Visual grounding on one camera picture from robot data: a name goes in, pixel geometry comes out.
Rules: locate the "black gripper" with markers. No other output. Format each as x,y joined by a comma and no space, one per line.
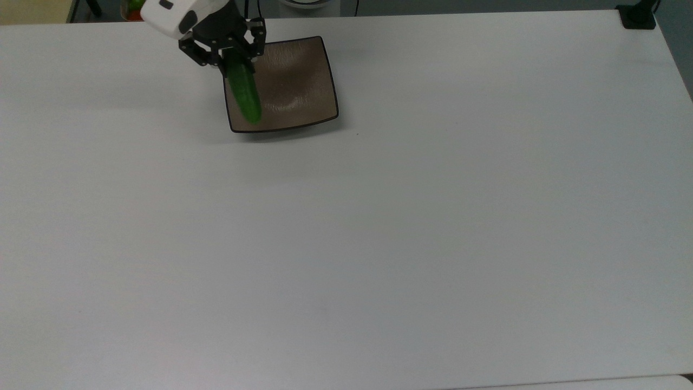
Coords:
222,30

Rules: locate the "green toy fruit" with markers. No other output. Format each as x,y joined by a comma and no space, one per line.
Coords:
135,4

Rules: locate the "black table clamp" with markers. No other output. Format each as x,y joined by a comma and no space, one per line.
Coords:
638,16

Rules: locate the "green cucumber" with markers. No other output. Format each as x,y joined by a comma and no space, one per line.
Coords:
244,92

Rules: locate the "red toy tomato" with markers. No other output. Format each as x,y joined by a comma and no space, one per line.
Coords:
133,15

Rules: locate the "beige wooden board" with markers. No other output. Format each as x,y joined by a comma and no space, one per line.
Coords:
32,11

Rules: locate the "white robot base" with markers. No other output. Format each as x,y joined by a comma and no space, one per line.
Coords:
309,3

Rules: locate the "basket of toy fruit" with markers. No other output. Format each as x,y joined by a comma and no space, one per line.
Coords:
124,13

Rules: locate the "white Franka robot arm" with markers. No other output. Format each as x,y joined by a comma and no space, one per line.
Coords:
173,16

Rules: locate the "square brown ceramic plate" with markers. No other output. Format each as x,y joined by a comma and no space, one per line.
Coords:
298,86

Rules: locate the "black stand leg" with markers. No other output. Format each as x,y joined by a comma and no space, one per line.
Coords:
93,6

